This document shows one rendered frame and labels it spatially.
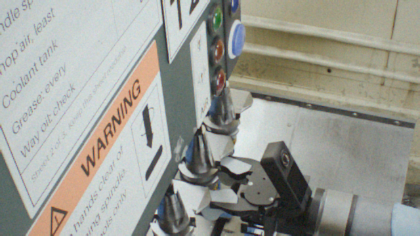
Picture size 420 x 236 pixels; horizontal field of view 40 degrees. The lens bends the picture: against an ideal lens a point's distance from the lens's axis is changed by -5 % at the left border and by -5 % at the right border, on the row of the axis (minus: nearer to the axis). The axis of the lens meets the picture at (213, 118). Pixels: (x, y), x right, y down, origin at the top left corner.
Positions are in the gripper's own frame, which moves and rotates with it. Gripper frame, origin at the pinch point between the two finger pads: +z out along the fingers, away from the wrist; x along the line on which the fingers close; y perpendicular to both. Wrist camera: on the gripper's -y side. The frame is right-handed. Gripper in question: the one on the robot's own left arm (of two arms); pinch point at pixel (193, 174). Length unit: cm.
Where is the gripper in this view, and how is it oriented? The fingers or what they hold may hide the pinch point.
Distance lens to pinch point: 91.5
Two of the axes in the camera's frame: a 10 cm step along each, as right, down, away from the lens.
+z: -9.5, -2.0, 2.5
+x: 3.2, -6.5, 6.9
